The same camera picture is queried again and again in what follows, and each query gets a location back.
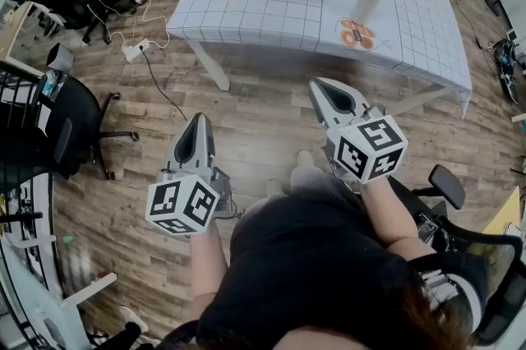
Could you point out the white sneaker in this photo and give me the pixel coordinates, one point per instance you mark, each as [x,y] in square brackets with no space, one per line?
[133,317]

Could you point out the white waste bin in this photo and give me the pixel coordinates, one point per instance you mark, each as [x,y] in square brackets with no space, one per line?
[61,56]

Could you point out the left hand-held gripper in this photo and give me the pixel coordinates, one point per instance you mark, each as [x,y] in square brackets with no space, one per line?
[181,204]

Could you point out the black office chair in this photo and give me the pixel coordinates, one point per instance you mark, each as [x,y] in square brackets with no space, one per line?
[78,11]
[464,241]
[78,118]

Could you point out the person's left forearm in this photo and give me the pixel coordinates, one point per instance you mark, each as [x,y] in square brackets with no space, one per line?
[207,266]

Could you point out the black blue equipment bundle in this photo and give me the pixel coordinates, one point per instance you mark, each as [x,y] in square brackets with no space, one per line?
[507,69]

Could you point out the black metal rack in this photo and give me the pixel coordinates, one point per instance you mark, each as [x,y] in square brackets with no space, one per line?
[16,134]

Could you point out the person's legs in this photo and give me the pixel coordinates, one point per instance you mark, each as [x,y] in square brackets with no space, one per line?
[312,180]

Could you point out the white grid tablecloth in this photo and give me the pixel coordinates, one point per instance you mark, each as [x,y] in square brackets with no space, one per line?
[287,15]

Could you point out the shiny metallic bag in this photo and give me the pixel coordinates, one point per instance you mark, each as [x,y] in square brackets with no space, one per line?
[429,227]

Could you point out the yellow board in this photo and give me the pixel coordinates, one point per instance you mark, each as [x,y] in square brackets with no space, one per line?
[503,217]

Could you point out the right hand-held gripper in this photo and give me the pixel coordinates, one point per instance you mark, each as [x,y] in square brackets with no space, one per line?
[370,151]

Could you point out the teal packet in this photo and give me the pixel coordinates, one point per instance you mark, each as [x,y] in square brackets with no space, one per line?
[50,83]

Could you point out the wooden framed board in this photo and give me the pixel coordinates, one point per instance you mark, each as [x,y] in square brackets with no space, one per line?
[16,28]

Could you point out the person's right forearm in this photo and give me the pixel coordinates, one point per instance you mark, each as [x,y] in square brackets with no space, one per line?
[390,217]

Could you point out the person's torso in black shirt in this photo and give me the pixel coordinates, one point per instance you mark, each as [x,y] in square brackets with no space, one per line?
[320,274]

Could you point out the white paper cup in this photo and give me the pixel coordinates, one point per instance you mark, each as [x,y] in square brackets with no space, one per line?
[367,1]

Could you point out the white side table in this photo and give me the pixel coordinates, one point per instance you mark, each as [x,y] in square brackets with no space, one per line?
[70,319]

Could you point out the white power strip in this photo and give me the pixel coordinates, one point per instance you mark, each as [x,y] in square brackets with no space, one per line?
[135,50]

